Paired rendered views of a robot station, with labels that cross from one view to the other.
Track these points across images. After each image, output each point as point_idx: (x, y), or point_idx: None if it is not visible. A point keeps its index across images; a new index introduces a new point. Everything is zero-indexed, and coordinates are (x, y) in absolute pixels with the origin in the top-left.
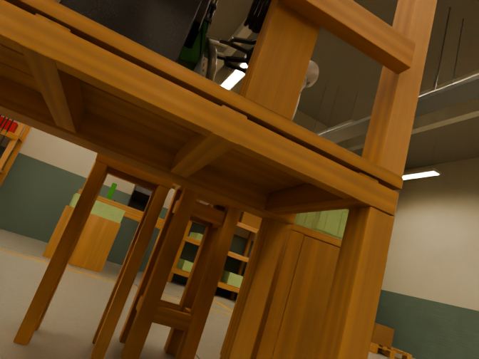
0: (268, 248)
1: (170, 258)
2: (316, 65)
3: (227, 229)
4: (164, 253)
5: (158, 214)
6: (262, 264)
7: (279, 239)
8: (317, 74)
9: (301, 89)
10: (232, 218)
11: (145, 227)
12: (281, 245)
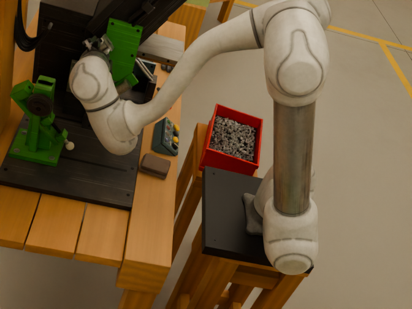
0: (123, 295)
1: (191, 258)
2: (72, 76)
3: (207, 273)
4: (192, 249)
5: (184, 205)
6: (119, 305)
7: (125, 296)
8: (71, 90)
9: (85, 106)
10: (212, 264)
11: (180, 211)
12: (123, 303)
